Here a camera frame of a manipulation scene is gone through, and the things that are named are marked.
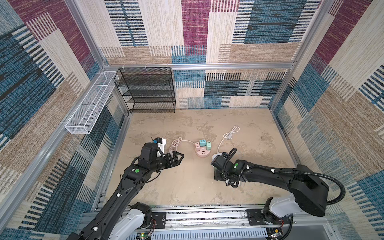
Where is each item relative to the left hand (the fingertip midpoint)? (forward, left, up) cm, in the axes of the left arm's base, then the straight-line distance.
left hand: (178, 155), depth 76 cm
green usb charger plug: (+12, -17, -11) cm, 24 cm away
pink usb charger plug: (+12, -10, -11) cm, 19 cm away
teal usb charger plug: (+15, -13, -11) cm, 23 cm away
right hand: (-5, -22, -16) cm, 28 cm away
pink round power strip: (+10, -14, -15) cm, 23 cm away
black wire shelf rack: (+53, +25, 0) cm, 58 cm away
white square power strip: (+10, -22, -18) cm, 30 cm away
